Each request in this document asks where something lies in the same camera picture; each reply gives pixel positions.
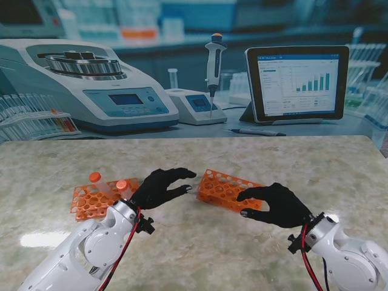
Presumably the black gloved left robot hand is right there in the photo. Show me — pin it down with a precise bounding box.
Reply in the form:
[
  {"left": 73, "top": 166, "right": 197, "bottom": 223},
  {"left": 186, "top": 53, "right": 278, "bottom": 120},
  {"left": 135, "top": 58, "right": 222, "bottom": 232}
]
[{"left": 130, "top": 167, "right": 198, "bottom": 210}]

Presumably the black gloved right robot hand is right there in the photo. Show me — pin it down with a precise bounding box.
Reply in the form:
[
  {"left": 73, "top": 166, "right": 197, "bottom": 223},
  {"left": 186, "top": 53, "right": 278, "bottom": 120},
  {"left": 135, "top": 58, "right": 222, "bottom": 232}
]
[{"left": 235, "top": 182, "right": 313, "bottom": 230}]

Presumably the clear plastic test tube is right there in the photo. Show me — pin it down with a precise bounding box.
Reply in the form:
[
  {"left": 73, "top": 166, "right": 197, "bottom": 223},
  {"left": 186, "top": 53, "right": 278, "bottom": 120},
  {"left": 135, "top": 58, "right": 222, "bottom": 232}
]
[
  {"left": 118, "top": 184, "right": 134, "bottom": 201},
  {"left": 93, "top": 178, "right": 112, "bottom": 195}
]

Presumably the empty orange test tube rack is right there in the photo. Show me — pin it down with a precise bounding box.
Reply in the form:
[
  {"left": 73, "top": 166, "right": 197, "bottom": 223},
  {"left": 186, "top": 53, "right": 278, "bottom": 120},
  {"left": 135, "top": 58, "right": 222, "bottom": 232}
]
[{"left": 70, "top": 178, "right": 141, "bottom": 222}]

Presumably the printed laboratory backdrop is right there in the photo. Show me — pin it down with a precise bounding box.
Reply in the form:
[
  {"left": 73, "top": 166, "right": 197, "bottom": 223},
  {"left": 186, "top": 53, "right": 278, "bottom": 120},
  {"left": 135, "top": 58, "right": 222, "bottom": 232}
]
[{"left": 0, "top": 0, "right": 388, "bottom": 150}]

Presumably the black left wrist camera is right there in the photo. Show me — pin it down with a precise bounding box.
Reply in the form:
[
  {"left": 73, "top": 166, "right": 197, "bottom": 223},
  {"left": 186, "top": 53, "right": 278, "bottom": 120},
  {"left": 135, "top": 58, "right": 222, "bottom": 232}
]
[{"left": 135, "top": 215, "right": 156, "bottom": 235}]

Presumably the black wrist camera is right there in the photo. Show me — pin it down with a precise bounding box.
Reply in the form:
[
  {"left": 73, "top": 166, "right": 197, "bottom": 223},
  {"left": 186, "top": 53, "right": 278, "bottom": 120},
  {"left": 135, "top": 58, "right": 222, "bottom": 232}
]
[
  {"left": 287, "top": 233, "right": 306, "bottom": 255},
  {"left": 135, "top": 215, "right": 156, "bottom": 235}
]

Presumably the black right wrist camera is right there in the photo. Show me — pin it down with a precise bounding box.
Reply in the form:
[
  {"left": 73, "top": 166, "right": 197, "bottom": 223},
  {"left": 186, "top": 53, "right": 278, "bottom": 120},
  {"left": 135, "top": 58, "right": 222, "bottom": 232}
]
[{"left": 287, "top": 233, "right": 306, "bottom": 255}]

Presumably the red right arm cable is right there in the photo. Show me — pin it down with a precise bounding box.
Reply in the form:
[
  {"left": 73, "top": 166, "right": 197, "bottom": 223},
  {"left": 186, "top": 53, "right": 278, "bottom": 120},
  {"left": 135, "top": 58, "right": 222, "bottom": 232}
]
[{"left": 300, "top": 224, "right": 325, "bottom": 291}]

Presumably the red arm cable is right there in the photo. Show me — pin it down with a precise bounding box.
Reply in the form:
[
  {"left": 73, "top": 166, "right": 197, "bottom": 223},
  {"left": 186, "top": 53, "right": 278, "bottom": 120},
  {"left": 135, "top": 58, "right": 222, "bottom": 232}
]
[
  {"left": 96, "top": 206, "right": 142, "bottom": 291},
  {"left": 300, "top": 224, "right": 325, "bottom": 291}
]

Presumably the red left arm cable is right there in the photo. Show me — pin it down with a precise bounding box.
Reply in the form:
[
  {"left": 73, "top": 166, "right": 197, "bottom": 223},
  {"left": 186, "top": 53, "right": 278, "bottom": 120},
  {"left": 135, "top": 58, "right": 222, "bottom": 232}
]
[{"left": 96, "top": 206, "right": 142, "bottom": 291}]

